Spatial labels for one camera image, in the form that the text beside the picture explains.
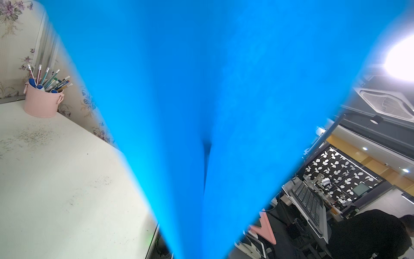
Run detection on grey laptop on desk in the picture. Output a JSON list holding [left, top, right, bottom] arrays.
[[282, 178, 329, 243]]

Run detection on pens in cup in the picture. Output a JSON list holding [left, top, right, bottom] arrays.
[[25, 64, 73, 93]]

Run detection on dark blue paper sheet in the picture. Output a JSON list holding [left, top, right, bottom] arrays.
[[43, 1, 414, 259]]

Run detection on seated person in black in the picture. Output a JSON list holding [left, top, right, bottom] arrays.
[[326, 209, 414, 259]]

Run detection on pink pen cup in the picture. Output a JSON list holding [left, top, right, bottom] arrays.
[[23, 83, 65, 118]]

